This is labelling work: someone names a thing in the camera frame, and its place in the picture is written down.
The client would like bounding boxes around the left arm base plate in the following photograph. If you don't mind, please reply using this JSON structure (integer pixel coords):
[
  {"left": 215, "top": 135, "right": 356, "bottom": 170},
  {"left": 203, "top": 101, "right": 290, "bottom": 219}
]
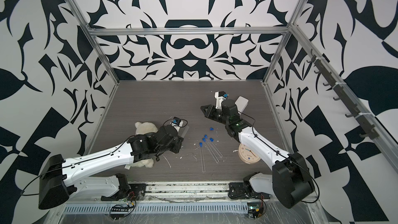
[{"left": 101, "top": 183, "right": 147, "bottom": 202}]

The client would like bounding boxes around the black wall hook rail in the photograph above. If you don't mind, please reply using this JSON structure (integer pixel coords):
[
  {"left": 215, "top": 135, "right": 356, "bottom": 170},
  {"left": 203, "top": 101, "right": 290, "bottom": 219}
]
[{"left": 308, "top": 51, "right": 380, "bottom": 140}]

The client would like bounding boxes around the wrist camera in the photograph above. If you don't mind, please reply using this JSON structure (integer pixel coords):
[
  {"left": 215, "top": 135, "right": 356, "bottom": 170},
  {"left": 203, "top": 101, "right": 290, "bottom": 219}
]
[
  {"left": 171, "top": 117, "right": 184, "bottom": 127},
  {"left": 215, "top": 91, "right": 229, "bottom": 110}
]

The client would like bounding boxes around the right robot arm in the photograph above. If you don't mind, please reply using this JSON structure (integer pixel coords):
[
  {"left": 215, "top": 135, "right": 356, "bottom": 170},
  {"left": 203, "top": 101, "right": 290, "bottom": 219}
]
[{"left": 200, "top": 100, "right": 319, "bottom": 208}]

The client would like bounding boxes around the white rectangular box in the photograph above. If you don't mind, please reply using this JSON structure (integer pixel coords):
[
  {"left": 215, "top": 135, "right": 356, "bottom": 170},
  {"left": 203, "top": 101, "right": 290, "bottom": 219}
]
[{"left": 235, "top": 96, "right": 249, "bottom": 113}]

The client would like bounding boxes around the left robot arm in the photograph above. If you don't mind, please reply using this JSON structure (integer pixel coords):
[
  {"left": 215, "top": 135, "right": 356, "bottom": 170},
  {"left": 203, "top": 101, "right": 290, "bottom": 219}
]
[{"left": 38, "top": 123, "right": 183, "bottom": 209}]

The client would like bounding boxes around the test tube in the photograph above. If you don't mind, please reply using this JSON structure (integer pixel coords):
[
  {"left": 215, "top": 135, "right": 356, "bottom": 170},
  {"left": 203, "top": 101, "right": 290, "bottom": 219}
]
[
  {"left": 178, "top": 126, "right": 189, "bottom": 138},
  {"left": 202, "top": 138, "right": 219, "bottom": 163},
  {"left": 209, "top": 138, "right": 223, "bottom": 158},
  {"left": 200, "top": 142, "right": 206, "bottom": 173}
]

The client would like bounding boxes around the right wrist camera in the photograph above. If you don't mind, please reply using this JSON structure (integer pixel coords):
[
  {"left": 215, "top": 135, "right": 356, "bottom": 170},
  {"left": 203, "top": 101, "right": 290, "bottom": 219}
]
[{"left": 215, "top": 91, "right": 229, "bottom": 110}]

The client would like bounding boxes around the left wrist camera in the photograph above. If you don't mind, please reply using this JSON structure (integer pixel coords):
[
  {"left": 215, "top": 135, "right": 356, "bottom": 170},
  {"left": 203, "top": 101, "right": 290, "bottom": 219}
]
[{"left": 171, "top": 117, "right": 184, "bottom": 127}]

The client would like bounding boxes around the right electronics board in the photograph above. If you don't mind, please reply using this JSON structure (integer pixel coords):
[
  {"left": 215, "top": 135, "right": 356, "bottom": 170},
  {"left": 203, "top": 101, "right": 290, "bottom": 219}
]
[{"left": 247, "top": 201, "right": 266, "bottom": 219}]

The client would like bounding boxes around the white plush dog toy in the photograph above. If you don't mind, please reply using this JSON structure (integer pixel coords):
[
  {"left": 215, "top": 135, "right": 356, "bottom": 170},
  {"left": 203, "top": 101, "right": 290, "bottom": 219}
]
[{"left": 124, "top": 122, "right": 159, "bottom": 169}]

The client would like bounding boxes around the left electronics board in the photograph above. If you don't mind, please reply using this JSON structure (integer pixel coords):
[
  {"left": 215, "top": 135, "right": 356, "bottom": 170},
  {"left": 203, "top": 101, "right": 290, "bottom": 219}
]
[{"left": 108, "top": 204, "right": 136, "bottom": 220}]

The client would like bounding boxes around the electronics board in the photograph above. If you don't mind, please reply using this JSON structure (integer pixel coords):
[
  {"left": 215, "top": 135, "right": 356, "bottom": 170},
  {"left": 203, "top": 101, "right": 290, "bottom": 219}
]
[
  {"left": 247, "top": 201, "right": 266, "bottom": 219},
  {"left": 108, "top": 204, "right": 136, "bottom": 220}
]

